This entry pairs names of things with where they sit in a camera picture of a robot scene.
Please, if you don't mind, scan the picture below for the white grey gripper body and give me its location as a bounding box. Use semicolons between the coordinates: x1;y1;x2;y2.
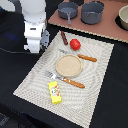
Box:
24;22;50;53

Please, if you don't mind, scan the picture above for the brown sausage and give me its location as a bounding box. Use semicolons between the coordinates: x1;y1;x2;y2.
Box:
61;31;68;45

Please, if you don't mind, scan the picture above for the red tomato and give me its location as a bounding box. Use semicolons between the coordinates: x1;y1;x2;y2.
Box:
70;39;81;50

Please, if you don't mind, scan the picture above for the yellow butter box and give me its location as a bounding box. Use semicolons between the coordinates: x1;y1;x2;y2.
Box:
48;81;62;104

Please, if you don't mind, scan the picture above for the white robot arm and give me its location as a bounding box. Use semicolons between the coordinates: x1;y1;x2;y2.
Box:
9;0;49;53

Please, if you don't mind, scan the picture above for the round beige plate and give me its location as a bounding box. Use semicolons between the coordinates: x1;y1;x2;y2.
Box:
55;54;83;78

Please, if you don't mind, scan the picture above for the grey cooking pot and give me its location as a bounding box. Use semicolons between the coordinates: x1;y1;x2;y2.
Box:
81;1;104;24

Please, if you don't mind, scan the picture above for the pink wooden board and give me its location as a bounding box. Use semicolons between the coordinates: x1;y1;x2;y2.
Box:
48;0;128;43

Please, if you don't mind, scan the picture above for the woven white placemat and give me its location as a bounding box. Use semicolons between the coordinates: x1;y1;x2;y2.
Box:
14;32;114;128

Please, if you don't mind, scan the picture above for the beige bowl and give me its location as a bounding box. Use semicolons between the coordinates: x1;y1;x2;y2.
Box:
119;5;128;30

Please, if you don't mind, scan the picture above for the wooden handled fork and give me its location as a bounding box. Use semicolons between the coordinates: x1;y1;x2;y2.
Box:
45;71;85;88

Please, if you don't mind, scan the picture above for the grey saucepan with handle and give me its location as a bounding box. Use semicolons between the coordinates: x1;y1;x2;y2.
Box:
58;2;78;24

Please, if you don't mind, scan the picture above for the wooden handled knife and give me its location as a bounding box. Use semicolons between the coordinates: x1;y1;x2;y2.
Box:
58;49;97;62

